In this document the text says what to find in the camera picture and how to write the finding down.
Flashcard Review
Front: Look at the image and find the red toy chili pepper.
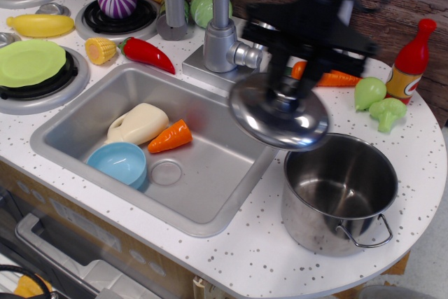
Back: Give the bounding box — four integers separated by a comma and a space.
118, 37, 176, 74

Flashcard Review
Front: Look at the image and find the stainless steel pot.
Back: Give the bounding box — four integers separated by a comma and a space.
281, 134, 398, 256

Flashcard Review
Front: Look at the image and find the red toy ketchup bottle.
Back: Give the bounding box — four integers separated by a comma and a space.
386, 18, 437, 104

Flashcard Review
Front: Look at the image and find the yellow toy corn cob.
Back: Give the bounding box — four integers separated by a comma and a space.
85, 37, 117, 65

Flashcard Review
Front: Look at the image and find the green toy broccoli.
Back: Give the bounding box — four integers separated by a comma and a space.
369, 97, 407, 133

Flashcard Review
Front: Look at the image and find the whole toy carrot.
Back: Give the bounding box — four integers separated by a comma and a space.
286, 61, 361, 87

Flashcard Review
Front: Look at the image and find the silver stove knob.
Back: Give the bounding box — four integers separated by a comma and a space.
36, 2, 71, 17

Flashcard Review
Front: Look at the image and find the cream toy milk jug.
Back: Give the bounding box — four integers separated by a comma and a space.
104, 103, 169, 145

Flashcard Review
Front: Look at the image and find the yellow toy on floor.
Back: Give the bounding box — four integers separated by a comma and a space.
13, 275, 43, 298

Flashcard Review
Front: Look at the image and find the steel pot lid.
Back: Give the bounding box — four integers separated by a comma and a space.
229, 74, 329, 152

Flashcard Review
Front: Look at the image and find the silver toy sink basin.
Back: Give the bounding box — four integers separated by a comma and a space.
30, 63, 277, 237

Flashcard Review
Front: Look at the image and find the light green toy pear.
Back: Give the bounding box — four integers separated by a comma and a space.
354, 77, 386, 111

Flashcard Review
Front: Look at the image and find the green toy cabbage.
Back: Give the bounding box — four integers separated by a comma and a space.
190, 0, 213, 29

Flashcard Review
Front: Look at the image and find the light blue toy bowl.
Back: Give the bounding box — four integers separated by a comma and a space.
87, 142, 148, 190

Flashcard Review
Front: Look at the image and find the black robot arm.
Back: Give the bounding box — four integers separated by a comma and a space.
243, 0, 378, 99

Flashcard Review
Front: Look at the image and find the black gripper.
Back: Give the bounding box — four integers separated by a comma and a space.
243, 0, 378, 98

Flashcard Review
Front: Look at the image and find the back right stove burner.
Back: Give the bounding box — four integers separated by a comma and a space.
75, 0, 160, 42

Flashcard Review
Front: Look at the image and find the purple striped toy onion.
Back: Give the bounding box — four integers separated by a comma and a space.
97, 0, 137, 20

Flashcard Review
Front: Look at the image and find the toy oven door handle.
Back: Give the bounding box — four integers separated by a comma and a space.
15, 214, 117, 298

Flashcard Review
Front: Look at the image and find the left silver support pole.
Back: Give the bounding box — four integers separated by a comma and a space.
156, 0, 189, 41

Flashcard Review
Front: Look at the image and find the green toy plate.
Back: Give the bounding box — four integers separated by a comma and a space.
1, 40, 67, 88

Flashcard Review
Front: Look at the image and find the front left stove burner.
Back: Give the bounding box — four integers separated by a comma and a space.
1, 46, 90, 115

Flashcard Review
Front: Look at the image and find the orange toy carrot half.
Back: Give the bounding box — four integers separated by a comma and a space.
147, 119, 193, 153

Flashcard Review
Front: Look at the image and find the yellow toy banana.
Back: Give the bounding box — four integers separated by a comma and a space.
6, 14, 75, 38

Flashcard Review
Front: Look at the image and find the silver toy faucet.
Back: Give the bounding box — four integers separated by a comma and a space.
182, 0, 263, 92

